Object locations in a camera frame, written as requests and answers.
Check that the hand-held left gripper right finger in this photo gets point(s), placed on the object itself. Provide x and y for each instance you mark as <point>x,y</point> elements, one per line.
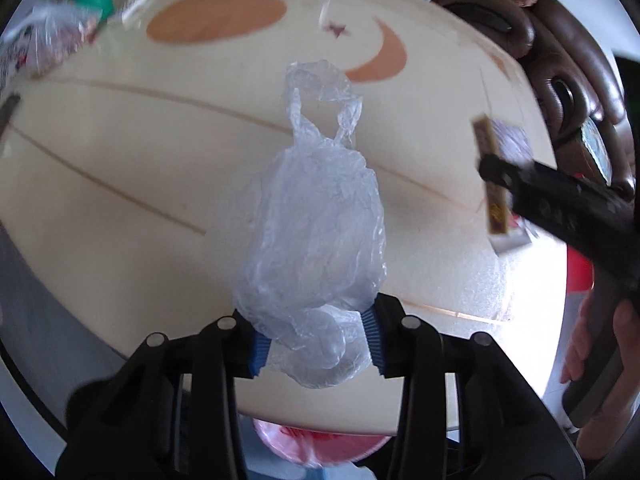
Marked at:
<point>374,345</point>

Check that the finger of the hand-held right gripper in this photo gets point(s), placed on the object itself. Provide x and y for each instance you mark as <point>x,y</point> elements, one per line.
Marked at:
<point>550,195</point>

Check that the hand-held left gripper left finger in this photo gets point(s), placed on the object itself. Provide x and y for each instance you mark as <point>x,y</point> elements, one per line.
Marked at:
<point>259,357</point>

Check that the brown snack packet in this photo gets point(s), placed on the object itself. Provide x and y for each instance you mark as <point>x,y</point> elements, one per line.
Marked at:
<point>497,210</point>

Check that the translucent white plastic bag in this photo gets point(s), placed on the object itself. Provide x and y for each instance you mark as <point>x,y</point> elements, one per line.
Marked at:
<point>310,220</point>

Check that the person's right hand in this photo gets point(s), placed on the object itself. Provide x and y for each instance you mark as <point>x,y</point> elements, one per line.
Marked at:
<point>630,360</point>

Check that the red plastic stool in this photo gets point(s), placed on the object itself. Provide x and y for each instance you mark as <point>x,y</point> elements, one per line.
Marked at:
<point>580,270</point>

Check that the purple printed packet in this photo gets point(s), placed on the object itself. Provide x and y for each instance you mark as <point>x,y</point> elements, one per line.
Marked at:
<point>515,142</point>

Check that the brown leather sofa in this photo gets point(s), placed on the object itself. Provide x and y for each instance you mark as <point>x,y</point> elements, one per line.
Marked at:
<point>565,35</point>

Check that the beige table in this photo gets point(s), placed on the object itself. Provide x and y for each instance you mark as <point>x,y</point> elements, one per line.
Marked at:
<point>125,160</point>

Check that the clear plastic snack bag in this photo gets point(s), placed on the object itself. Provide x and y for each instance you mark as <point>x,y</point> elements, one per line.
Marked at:
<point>55,35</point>

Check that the white printed packet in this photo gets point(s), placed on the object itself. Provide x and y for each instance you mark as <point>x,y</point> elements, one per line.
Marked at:
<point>10,60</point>

